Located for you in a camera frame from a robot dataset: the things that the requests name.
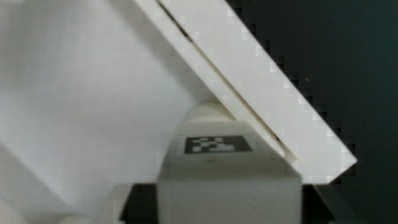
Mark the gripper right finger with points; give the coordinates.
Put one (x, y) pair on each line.
(326, 209)

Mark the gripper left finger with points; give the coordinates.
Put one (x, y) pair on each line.
(131, 205)

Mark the white square table top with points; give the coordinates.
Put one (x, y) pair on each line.
(104, 77)

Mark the white L-shaped obstacle fence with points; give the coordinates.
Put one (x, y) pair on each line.
(230, 46)

